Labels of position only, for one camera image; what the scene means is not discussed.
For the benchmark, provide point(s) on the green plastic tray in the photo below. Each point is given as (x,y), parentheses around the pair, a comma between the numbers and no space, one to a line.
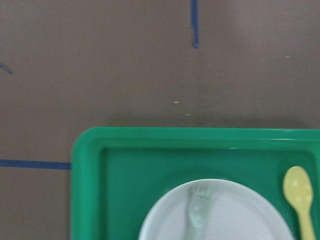
(119,173)

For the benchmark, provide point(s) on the pale green plastic fork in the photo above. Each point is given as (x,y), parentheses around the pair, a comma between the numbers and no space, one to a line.
(197,211)

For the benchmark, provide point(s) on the brown paper table cover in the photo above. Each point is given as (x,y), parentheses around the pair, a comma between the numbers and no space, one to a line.
(71,65)

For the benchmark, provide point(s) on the white round plate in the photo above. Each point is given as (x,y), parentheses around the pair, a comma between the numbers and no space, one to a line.
(235,212)

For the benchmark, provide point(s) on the yellow plastic spoon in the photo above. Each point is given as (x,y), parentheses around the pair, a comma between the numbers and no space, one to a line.
(298,191)

